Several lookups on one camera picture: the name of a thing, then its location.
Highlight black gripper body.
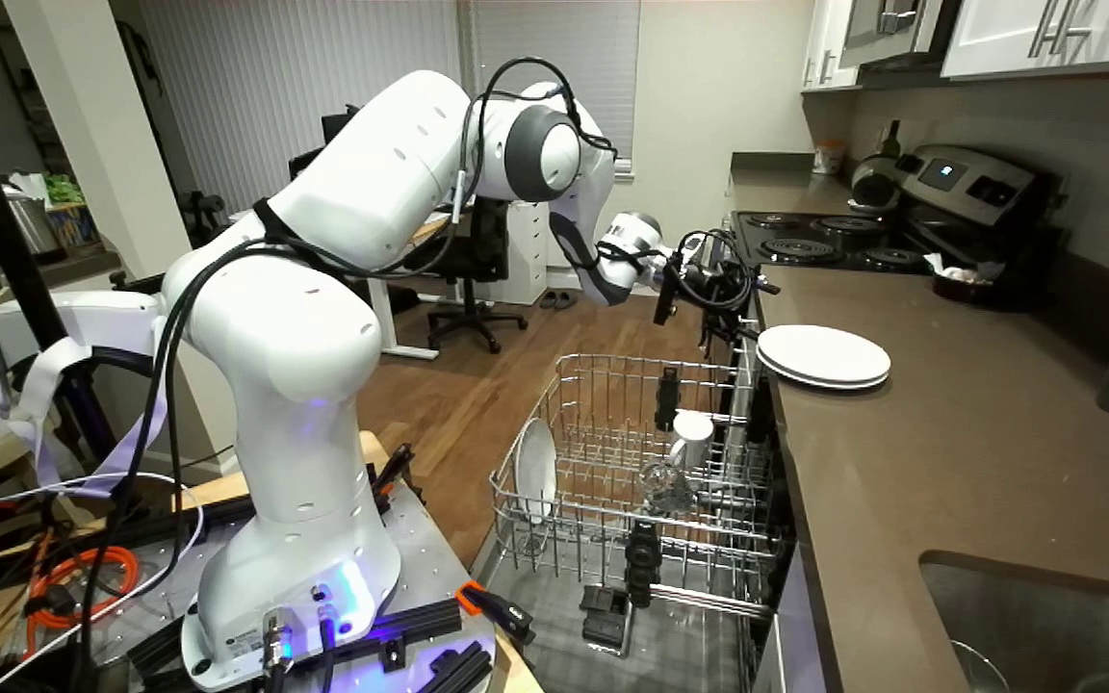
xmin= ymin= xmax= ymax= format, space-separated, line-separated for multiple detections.
xmin=653 ymin=226 xmax=759 ymax=344

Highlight white plate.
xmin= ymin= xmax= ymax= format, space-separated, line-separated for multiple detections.
xmin=762 ymin=360 xmax=890 ymax=394
xmin=511 ymin=416 xmax=560 ymax=522
xmin=755 ymin=322 xmax=892 ymax=382

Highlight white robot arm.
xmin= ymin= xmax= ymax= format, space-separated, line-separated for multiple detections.
xmin=160 ymin=69 xmax=759 ymax=693

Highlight white plate in rack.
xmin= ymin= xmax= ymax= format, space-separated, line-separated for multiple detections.
xmin=511 ymin=416 xmax=560 ymax=522

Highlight steel kitchen sink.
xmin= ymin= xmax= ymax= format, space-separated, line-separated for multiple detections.
xmin=922 ymin=553 xmax=1109 ymax=693

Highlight white mug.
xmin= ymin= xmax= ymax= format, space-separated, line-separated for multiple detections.
xmin=670 ymin=409 xmax=716 ymax=466

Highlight black kettle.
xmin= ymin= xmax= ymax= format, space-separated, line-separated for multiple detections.
xmin=846 ymin=123 xmax=916 ymax=212

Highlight clear drinking glass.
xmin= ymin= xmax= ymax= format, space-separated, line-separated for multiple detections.
xmin=642 ymin=466 xmax=692 ymax=517

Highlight black office chair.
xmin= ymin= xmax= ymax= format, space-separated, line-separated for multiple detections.
xmin=404 ymin=199 xmax=526 ymax=355

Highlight black stove range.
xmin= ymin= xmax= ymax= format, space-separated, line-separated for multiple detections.
xmin=732 ymin=142 xmax=1060 ymax=308

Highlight white upper cabinets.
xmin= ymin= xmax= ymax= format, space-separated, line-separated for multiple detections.
xmin=801 ymin=0 xmax=1109 ymax=91

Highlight black cutlery basket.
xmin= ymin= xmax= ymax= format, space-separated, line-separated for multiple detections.
xmin=583 ymin=518 xmax=662 ymax=654

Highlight wire dishwasher rack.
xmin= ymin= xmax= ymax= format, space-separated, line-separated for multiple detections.
xmin=488 ymin=355 xmax=780 ymax=620

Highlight orange handled tool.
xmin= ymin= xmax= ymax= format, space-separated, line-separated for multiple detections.
xmin=454 ymin=582 xmax=535 ymax=647

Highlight orange cable coil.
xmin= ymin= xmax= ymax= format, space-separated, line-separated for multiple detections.
xmin=27 ymin=544 xmax=145 ymax=634

